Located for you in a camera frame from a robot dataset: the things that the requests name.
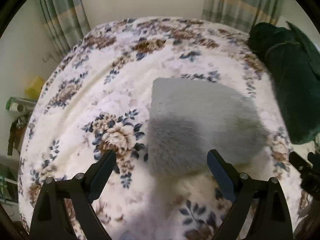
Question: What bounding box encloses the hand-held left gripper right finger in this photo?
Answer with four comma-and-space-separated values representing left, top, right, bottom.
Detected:
207, 149, 293, 240

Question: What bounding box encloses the teal storage rack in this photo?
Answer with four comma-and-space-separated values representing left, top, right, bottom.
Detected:
0, 165, 19, 203

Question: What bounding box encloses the green and white package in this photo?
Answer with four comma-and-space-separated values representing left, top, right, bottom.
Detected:
5, 96, 38, 112

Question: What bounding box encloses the brown cardboard box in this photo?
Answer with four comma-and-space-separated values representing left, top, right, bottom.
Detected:
7, 116, 28, 155

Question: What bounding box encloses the green striped curtain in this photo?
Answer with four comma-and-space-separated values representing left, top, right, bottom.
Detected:
202, 0, 285, 29
37, 0, 91, 55

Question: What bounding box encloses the grey fluffy towel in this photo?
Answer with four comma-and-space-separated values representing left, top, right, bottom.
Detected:
146, 77, 268, 178

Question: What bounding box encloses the yellow box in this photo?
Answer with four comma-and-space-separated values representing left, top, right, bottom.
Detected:
24, 76, 45, 98

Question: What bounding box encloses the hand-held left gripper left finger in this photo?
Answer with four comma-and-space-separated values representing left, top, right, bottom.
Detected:
29, 149, 117, 240

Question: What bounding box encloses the dark green blanket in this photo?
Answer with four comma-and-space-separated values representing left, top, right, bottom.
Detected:
249, 21, 320, 145

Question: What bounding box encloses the floral printed blanket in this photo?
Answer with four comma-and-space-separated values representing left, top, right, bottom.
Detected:
19, 17, 315, 240

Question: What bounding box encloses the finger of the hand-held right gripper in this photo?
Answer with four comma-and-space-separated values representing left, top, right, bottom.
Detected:
289, 151, 312, 173

